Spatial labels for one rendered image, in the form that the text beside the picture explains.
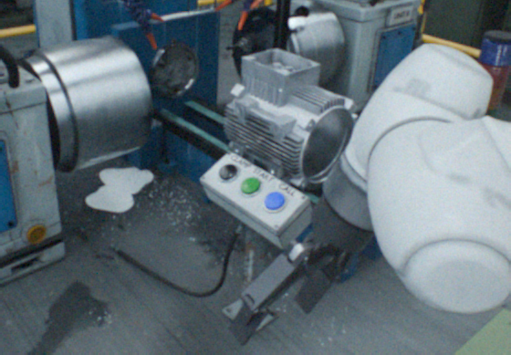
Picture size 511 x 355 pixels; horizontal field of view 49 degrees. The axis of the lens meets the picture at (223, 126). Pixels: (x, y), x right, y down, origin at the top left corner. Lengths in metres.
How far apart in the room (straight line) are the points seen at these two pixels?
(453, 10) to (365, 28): 2.88
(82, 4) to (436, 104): 0.97
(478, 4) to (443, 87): 3.74
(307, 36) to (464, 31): 3.04
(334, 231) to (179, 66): 0.84
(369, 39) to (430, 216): 1.17
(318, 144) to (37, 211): 0.57
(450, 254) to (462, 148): 0.09
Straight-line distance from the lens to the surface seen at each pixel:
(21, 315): 1.04
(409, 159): 0.47
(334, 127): 1.15
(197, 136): 1.26
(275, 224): 0.78
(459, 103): 0.57
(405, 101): 0.56
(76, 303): 1.04
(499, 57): 1.17
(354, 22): 1.52
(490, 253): 0.42
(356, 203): 0.62
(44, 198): 1.05
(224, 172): 0.85
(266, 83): 1.07
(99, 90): 1.05
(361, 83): 1.60
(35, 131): 0.98
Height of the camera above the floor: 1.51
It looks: 26 degrees down
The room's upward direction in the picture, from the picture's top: 2 degrees clockwise
